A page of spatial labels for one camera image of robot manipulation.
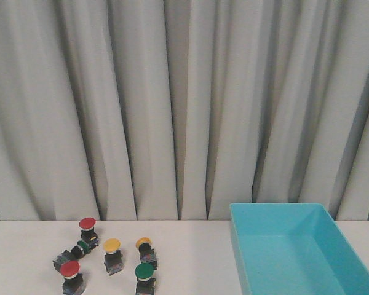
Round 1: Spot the grey pleated curtain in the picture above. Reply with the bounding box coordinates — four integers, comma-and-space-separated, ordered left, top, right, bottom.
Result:
0, 1, 369, 221

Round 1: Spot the red push button front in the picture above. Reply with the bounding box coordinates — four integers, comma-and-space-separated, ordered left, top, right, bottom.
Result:
60, 261, 85, 295

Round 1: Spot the green push button lying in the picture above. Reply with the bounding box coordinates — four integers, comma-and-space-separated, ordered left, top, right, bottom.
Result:
52, 240, 91, 272

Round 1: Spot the red push button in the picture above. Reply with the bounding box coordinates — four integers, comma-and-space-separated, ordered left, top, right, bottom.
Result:
60, 261, 85, 295
79, 217, 99, 250

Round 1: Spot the red push button back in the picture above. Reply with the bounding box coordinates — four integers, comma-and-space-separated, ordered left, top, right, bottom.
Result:
79, 217, 99, 250

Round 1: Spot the light blue plastic box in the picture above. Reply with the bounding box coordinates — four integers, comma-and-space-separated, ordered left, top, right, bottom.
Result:
229, 203, 369, 294

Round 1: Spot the green push button upright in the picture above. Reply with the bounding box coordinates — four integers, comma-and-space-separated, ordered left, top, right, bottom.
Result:
135, 263, 156, 295

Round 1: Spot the yellow push button tilted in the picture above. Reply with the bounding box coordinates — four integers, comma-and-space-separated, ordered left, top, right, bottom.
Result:
135, 237, 158, 270

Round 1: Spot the yellow push button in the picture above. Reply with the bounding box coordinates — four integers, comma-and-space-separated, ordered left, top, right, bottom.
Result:
135, 237, 158, 270
103, 238, 124, 275

